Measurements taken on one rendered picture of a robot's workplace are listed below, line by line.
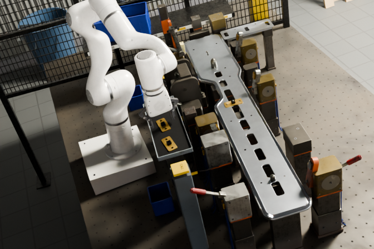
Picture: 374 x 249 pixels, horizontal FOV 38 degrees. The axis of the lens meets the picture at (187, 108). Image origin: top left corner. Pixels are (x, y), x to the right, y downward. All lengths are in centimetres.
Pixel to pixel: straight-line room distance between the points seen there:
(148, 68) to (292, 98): 119
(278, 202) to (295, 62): 140
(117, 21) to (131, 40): 9
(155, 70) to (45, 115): 269
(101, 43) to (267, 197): 96
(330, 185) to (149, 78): 78
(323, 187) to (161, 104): 69
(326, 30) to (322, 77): 183
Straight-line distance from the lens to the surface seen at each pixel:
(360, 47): 467
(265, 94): 257
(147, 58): 197
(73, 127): 314
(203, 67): 278
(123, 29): 207
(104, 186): 264
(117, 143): 264
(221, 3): 330
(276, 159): 218
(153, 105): 209
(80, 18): 228
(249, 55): 285
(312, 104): 292
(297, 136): 223
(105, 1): 214
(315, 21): 508
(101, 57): 239
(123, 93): 250
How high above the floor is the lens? 251
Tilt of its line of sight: 37 degrees down
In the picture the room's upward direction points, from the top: 13 degrees counter-clockwise
